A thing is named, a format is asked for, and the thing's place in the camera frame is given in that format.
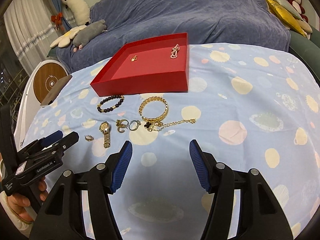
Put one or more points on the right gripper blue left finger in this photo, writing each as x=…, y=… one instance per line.
x=123, y=159

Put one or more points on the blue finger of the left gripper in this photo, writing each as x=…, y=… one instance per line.
x=63, y=144
x=52, y=138

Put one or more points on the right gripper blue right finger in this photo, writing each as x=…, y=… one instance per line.
x=199, y=163

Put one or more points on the gold wrist watch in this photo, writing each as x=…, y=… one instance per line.
x=105, y=129

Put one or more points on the gold hoop earring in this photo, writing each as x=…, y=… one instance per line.
x=121, y=125

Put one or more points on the gold cuff bangle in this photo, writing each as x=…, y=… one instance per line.
x=153, y=109

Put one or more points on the person left hand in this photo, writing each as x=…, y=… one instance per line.
x=18, y=202

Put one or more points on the white wood exercise machine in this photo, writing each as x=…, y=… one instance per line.
x=42, y=80

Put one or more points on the blue planet print tablecloth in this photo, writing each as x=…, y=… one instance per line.
x=250, y=107

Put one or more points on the red cardboard box tray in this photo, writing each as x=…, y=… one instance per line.
x=153, y=65

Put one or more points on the flower shaped plush cushion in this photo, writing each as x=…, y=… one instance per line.
x=64, y=40

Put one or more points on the grey plush toy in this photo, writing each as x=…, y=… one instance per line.
x=91, y=31

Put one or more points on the red curtain tie bow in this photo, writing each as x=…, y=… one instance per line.
x=57, y=21

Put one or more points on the white sheer curtain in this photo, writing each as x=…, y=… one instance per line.
x=30, y=31

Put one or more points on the cream alpaca plush toy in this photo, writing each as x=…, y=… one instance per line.
x=80, y=10

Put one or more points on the blue sofa cover blanket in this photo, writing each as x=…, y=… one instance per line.
x=204, y=21

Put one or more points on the green sofa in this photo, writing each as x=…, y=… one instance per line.
x=307, y=51

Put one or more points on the gold satin pillow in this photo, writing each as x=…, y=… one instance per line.
x=286, y=17

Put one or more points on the silver grey pillow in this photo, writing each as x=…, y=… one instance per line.
x=290, y=8

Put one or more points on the red monkey plush toy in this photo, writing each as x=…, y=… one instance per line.
x=296, y=1

